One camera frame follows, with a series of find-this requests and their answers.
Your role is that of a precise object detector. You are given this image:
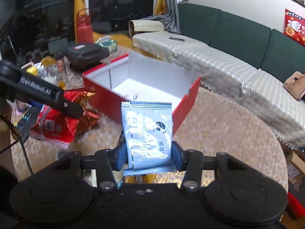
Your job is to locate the red snack bag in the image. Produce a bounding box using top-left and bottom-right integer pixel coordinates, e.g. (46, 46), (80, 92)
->
(29, 105), (79, 149)

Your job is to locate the red water bottle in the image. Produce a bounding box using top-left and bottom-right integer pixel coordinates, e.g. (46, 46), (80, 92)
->
(76, 8), (94, 43)

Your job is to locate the dark red foil Oreo bag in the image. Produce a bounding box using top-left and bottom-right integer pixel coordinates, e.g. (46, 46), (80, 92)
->
(64, 87), (101, 134)

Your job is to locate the yellow snack packet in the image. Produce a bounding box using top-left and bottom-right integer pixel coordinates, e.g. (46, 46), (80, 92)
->
(142, 174), (157, 184)

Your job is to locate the red cardboard box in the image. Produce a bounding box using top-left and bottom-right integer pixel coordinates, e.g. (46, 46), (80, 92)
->
(82, 52), (201, 133)

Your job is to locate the red printed cushion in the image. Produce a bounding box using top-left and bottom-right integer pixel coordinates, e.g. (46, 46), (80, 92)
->
(283, 9), (305, 46)

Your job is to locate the beige sofa cover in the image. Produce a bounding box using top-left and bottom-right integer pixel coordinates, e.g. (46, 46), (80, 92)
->
(129, 20), (304, 148)

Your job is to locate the light blue snack packet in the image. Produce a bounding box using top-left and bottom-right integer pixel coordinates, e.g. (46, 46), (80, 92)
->
(121, 101), (176, 176)

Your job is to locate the green tissue pack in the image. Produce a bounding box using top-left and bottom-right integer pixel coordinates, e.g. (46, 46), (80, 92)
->
(95, 35), (117, 53)

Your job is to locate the grey curtain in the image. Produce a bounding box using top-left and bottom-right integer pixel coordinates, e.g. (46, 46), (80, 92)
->
(139, 0), (181, 34)

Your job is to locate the yellow giraffe figure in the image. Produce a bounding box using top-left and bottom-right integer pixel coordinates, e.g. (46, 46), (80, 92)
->
(74, 0), (133, 49)

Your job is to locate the black remote control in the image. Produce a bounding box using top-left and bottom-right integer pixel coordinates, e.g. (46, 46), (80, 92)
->
(16, 106), (41, 143)

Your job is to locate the yellow lid white bottle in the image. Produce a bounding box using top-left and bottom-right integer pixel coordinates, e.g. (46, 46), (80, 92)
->
(26, 66), (39, 77)

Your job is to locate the green sofa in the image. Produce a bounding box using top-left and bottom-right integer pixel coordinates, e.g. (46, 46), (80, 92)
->
(178, 3), (304, 82)

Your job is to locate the tan handbag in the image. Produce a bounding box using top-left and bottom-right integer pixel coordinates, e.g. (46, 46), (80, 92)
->
(284, 71), (305, 100)

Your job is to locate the black lidded container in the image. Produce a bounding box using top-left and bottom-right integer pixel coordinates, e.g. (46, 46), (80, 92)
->
(64, 42), (110, 69)

